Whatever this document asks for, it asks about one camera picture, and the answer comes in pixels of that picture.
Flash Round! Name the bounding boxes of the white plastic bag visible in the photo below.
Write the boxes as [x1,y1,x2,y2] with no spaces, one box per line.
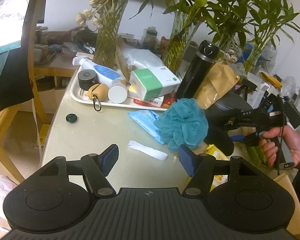
[120,48,164,72]

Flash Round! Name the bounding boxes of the yellow white flat box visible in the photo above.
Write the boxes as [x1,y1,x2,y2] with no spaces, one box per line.
[127,85,165,107]

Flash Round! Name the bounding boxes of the wooden side table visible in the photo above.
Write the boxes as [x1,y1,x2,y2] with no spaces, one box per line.
[34,52,78,90]

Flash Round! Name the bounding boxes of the black cloth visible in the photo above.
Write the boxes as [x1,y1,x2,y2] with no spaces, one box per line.
[0,46,35,111]

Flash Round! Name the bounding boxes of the black round device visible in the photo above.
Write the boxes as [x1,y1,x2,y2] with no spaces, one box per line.
[77,69,98,90]

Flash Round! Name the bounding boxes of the large brown paper bag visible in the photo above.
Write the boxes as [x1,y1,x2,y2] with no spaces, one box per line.
[194,61,240,110]

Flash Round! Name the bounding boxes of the green packets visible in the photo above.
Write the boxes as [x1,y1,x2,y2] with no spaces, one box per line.
[247,145,268,167]

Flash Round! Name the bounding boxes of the silver foil sheet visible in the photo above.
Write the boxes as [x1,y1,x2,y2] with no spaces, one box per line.
[0,0,40,52]

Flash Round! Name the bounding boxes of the wide glass vase with bamboo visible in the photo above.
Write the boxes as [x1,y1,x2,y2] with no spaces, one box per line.
[130,0,240,74]

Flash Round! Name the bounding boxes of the red flat box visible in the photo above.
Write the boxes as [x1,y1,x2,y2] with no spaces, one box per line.
[133,94,177,110]

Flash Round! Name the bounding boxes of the small metal tray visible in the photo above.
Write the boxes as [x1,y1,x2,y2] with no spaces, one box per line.
[34,44,57,64]

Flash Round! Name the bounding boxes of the white plastic tray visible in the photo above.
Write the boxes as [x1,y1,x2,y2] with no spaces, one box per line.
[70,65,177,112]

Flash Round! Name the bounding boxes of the person's right hand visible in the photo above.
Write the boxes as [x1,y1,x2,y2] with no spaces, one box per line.
[259,126,300,167]

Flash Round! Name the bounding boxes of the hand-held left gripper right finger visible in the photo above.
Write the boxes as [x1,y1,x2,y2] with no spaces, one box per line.
[178,144,260,197]

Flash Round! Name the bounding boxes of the tan pouch with carabiner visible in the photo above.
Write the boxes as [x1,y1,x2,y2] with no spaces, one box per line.
[85,83,109,111]

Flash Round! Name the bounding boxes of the black foam pad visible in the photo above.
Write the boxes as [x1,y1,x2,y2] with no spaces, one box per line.
[204,109,235,156]

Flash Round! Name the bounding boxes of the clear plastic bag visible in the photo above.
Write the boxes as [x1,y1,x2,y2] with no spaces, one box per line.
[281,76,297,98]

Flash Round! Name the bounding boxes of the grey zip case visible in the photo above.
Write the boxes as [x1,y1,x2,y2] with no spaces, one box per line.
[210,91,250,112]

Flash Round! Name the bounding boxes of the small glass vase with bamboo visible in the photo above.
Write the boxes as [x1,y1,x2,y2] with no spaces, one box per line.
[202,0,273,64]

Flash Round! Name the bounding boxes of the blue wet wipes pack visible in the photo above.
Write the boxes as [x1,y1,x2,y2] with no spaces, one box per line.
[127,109,165,145]

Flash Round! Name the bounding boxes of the yellow wipes pack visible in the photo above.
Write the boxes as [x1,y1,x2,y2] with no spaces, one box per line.
[187,144,229,193]

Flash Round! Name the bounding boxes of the teal mesh bath loofah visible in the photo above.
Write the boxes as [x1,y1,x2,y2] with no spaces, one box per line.
[154,98,209,150]

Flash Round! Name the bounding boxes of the wooden chair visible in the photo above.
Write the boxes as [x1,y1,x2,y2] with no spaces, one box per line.
[0,0,54,184]

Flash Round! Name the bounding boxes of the glass jars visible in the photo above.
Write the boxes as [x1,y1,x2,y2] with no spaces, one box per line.
[35,26,49,45]

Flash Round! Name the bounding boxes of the white elastic band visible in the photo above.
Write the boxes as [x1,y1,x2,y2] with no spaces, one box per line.
[128,140,168,160]

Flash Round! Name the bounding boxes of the dark jar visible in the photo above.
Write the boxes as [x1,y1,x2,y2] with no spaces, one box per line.
[142,26,160,53]

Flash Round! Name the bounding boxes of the green white tissue box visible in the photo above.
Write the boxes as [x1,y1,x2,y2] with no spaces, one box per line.
[129,66,182,101]

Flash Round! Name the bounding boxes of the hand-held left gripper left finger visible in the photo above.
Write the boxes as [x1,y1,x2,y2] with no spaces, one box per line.
[39,144,119,198]

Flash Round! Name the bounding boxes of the white-lidded bottle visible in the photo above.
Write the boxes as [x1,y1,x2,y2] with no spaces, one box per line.
[107,79,128,104]

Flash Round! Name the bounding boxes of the white carton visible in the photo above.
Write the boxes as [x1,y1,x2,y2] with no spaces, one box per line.
[247,72,270,103]

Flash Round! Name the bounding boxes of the glass vase with white flowers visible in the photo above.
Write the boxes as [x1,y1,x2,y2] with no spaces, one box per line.
[75,0,153,68]

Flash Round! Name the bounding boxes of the yellow cloth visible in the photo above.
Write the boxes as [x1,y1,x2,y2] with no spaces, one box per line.
[259,71,283,88]

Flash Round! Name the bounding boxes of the white spray bottle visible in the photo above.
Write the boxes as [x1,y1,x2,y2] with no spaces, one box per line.
[72,56,123,85]

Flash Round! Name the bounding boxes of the small brown paper bag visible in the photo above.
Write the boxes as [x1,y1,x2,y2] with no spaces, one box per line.
[115,36,130,80]

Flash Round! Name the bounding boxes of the slim glass vase with bamboo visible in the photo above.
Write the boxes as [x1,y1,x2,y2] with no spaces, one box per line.
[242,0,300,74]

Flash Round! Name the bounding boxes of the dried flower bunch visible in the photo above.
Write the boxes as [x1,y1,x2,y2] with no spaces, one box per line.
[225,48,239,64]

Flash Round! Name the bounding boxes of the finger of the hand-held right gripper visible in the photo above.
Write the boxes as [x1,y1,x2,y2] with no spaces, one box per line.
[225,110,258,130]
[230,133,261,147]

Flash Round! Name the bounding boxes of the black thermos bottle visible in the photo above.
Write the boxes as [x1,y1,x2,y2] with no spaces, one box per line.
[174,40,227,100]

